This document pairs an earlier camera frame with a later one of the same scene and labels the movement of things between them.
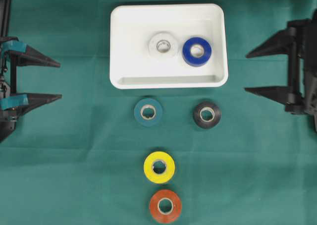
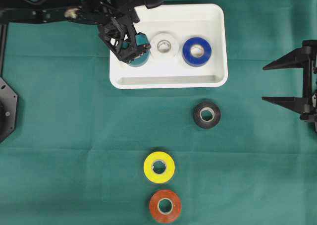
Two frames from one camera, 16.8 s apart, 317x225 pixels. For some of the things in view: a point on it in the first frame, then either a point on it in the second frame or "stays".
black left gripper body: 4,38 to 119,31
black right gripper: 302,34 to 306,56
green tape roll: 144,104 to 142,49
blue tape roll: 194,61 stays
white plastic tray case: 167,46 stays
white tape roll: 161,35 stays
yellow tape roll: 159,167 stays
